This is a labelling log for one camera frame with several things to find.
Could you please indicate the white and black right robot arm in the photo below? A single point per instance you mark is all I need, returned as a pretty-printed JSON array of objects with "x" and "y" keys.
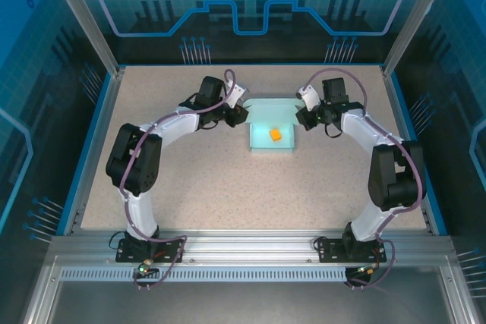
[{"x": 360, "y": 225}]

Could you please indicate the yellow toy brick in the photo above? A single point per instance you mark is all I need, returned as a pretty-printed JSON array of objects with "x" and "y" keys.
[{"x": 275, "y": 135}]

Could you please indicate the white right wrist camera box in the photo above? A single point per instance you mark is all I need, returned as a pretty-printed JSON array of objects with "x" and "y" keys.
[{"x": 309, "y": 97}]

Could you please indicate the metal front frame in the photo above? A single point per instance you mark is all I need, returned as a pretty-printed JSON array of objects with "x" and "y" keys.
[{"x": 243, "y": 301}]

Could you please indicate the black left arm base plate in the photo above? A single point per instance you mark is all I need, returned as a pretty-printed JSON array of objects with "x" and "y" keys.
[{"x": 129, "y": 253}]

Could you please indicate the aluminium side rail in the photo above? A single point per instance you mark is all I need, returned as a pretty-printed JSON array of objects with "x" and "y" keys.
[
  {"x": 397, "y": 111},
  {"x": 107, "y": 111}
]

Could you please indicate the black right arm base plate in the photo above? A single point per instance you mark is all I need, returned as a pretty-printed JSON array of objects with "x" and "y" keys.
[{"x": 330, "y": 252}]

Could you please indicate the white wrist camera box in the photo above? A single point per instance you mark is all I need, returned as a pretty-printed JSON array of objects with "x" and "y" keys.
[
  {"x": 309, "y": 97},
  {"x": 237, "y": 92}
]

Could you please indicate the aluminium frame post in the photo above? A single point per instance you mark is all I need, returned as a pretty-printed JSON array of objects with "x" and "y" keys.
[
  {"x": 83, "y": 16},
  {"x": 414, "y": 16}
]

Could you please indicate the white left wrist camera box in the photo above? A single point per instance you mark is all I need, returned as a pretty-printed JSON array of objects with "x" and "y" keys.
[{"x": 237, "y": 92}]

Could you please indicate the aluminium mounting rail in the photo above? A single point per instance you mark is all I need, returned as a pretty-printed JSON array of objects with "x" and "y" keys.
[{"x": 247, "y": 248}]

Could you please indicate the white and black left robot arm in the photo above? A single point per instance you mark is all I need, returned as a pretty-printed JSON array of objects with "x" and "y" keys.
[{"x": 140, "y": 214}]

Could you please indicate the light blue paper box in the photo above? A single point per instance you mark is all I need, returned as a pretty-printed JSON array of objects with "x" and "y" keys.
[{"x": 262, "y": 138}]

